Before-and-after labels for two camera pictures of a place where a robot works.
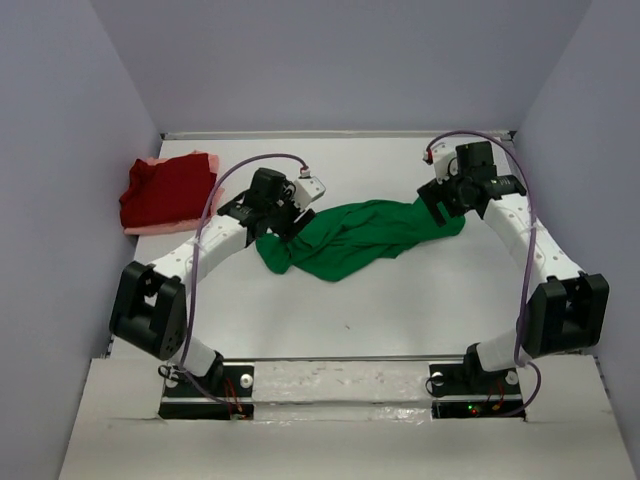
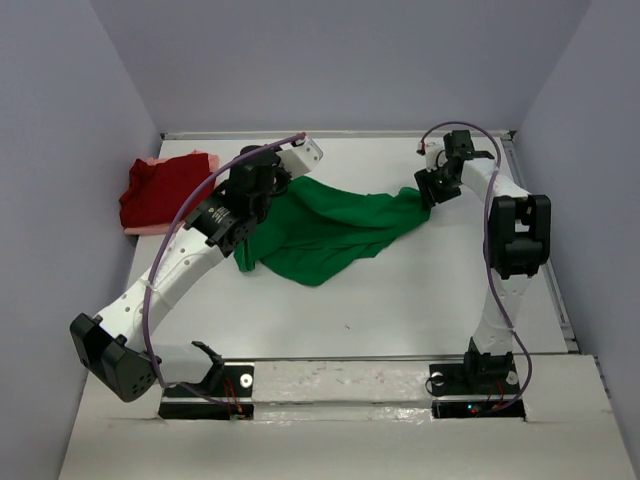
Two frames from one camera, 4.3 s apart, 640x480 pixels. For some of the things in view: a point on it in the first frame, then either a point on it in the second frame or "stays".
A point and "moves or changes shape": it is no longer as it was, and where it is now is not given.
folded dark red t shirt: [173, 190] stays
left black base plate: [237, 381] stays
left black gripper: [288, 229] → [284, 178]
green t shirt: [335, 241] moves or changes shape
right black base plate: [470, 379] stays
